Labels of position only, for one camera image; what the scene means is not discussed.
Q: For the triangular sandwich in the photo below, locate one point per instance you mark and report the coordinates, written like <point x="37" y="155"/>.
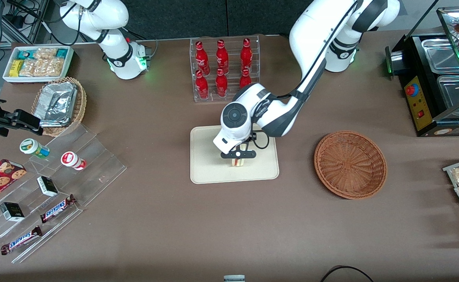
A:
<point x="242" y="162"/>

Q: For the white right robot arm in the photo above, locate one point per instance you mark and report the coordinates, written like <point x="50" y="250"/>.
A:
<point x="112" y="15"/>

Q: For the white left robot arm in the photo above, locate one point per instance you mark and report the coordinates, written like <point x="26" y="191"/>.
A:
<point x="315" y="39"/>

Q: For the aluminium foil tray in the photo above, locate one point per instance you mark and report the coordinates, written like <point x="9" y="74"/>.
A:
<point x="55" y="103"/>

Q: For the cream plastic serving tray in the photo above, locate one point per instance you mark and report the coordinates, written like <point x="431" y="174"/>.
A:
<point x="206" y="168"/>

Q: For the light wicker basket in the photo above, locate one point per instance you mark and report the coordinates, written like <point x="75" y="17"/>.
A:
<point x="81" y="102"/>

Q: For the round brown wicker basket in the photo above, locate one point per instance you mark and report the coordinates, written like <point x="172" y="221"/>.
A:
<point x="351" y="164"/>

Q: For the green lid yogurt cup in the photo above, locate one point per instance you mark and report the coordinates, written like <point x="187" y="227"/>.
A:
<point x="29" y="147"/>

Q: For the white rectangular snack bin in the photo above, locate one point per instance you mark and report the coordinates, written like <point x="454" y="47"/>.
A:
<point x="37" y="80"/>

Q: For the clear peanut snack bag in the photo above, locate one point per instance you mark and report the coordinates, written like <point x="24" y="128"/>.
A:
<point x="45" y="53"/>
<point x="30" y="68"/>
<point x="53" y="67"/>

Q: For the yellow snack pack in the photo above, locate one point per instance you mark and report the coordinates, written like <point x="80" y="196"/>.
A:
<point x="16" y="68"/>

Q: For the red lid yogurt cup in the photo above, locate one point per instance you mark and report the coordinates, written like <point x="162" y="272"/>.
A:
<point x="69" y="158"/>

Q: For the red cola bottle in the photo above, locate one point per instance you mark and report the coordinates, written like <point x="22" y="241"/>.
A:
<point x="201" y="86"/>
<point x="245" y="78"/>
<point x="201" y="56"/>
<point x="246" y="53"/>
<point x="221" y="84"/>
<point x="222" y="55"/>

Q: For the small black box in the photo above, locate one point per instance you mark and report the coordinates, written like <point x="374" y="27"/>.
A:
<point x="12" y="212"/>
<point x="47" y="186"/>

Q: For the teal snack pack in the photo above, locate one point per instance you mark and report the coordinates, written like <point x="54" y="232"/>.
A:
<point x="25" y="55"/>
<point x="61" y="53"/>

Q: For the clear acrylic step display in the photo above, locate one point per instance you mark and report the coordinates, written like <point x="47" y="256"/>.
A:
<point x="96" y="164"/>

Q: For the Snickers chocolate bar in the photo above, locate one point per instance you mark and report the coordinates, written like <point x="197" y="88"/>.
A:
<point x="21" y="240"/>
<point x="57" y="208"/>

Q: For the clear acrylic bottle rack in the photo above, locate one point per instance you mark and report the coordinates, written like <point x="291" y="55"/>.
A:
<point x="232" y="51"/>

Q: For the grey device edge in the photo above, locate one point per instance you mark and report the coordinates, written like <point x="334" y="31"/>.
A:
<point x="234" y="279"/>

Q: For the black food warmer cabinet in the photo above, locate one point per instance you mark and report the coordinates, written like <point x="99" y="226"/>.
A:
<point x="411" y="62"/>

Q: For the steel warmer pan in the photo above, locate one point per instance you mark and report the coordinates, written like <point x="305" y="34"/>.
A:
<point x="454" y="92"/>
<point x="439" y="55"/>

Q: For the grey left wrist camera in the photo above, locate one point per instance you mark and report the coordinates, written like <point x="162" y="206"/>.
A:
<point x="229" y="155"/>

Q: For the aluminium equipment frame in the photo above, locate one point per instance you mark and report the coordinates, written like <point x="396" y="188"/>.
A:
<point x="29" y="23"/>

